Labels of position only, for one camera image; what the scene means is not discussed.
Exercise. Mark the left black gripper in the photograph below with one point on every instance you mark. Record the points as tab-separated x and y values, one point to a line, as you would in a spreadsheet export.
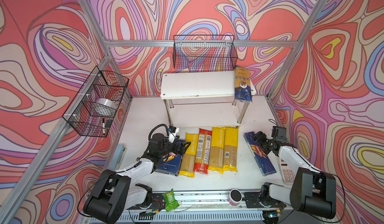
180	149

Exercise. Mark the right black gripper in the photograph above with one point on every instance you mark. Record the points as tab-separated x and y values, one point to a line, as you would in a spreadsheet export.
260	136

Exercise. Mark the blue Barilla rigatoni box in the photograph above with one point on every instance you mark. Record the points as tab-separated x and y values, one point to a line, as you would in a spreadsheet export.
170	164

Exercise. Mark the blue Barilla spaghetti box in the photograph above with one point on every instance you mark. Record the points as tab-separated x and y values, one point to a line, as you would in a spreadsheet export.
265	165

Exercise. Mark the clear blue spaghetti bag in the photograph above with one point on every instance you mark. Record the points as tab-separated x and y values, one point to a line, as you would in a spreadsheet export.
243	91

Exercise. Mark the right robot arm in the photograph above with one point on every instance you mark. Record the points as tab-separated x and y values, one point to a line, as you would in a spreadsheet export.
313	192

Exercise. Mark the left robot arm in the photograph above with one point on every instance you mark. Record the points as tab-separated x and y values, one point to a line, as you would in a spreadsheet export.
117	191

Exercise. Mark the white two-tier shelf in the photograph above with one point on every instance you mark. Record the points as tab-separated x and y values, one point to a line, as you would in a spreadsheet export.
202	99

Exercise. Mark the yellow Pastatime spaghetti bag left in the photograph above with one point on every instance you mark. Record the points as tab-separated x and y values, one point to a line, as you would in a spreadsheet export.
188	161

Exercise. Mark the yellow pastatime spaghetti bag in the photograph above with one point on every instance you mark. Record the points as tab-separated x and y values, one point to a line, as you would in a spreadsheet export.
216	159
188	161

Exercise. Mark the red spaghetti bag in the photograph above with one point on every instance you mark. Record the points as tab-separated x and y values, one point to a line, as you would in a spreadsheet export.
203	152

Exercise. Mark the yellow Pastatime spaghetti bag middle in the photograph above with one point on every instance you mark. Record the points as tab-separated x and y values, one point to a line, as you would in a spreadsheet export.
216	159

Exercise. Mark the white pink calculator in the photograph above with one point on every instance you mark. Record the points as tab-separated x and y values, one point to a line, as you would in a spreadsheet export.
288	176

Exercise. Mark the green snack packet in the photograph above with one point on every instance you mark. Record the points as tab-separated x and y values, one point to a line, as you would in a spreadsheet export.
170	201

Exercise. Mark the small round speaker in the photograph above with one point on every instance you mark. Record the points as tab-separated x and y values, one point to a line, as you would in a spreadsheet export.
235	197

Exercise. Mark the light blue stapler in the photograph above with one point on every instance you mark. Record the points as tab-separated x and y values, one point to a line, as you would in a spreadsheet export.
118	157

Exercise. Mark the black marker pen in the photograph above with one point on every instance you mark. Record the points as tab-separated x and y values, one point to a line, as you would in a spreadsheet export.
103	127

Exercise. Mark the silver tape roll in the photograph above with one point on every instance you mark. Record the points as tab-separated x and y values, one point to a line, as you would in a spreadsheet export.
105	107

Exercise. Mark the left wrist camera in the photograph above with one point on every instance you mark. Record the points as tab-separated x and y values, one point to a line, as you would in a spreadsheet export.
173	133

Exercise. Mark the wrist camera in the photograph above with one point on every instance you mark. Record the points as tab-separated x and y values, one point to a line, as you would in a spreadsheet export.
279	132
173	133

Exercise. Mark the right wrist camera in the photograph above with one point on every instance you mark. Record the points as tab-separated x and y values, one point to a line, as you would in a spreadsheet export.
279	132

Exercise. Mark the back black wire basket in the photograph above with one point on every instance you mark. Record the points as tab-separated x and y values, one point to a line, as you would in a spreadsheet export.
204	53

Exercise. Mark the black wire basket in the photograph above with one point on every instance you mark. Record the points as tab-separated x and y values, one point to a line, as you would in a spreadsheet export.
99	84
204	53

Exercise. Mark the left black wire basket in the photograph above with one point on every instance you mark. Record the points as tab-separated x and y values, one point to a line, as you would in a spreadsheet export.
99	84

